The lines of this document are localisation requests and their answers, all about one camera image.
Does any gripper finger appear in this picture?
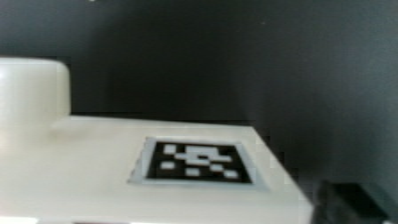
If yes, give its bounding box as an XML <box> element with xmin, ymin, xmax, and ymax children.
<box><xmin>316</xmin><ymin>182</ymin><xmax>389</xmax><ymax>224</ymax></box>

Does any white drawer cabinet frame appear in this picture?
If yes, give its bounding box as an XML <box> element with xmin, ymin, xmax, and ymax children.
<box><xmin>0</xmin><ymin>57</ymin><xmax>313</xmax><ymax>224</ymax></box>

